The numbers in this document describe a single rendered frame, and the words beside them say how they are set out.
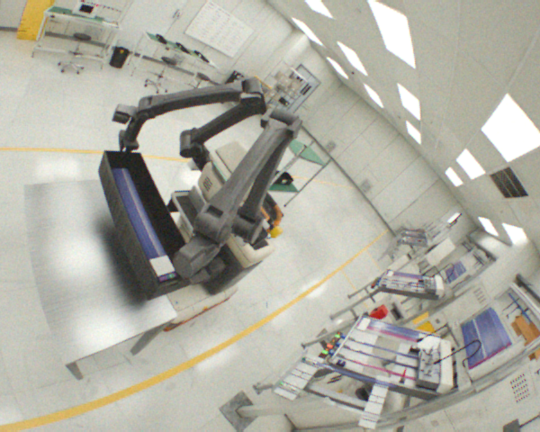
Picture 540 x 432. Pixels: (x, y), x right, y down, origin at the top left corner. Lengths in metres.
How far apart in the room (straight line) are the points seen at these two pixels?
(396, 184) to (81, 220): 9.80
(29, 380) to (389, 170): 10.50
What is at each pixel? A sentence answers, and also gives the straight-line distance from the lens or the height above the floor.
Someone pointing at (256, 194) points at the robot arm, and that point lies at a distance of 0.77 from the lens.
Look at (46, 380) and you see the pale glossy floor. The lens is 1.63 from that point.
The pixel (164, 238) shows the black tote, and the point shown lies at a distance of 0.90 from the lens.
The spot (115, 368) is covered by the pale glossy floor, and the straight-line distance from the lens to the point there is 1.62.
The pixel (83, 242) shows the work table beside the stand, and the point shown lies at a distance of 0.96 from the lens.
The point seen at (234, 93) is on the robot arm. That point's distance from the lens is 0.80.
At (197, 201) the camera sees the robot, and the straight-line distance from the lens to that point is 1.06.
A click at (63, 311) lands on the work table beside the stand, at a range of 0.84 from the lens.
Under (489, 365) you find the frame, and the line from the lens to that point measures 1.44.
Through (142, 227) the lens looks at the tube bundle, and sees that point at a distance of 0.86.
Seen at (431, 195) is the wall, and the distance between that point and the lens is 9.94.
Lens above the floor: 1.60
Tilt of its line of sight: 29 degrees down
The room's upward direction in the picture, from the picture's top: 45 degrees clockwise
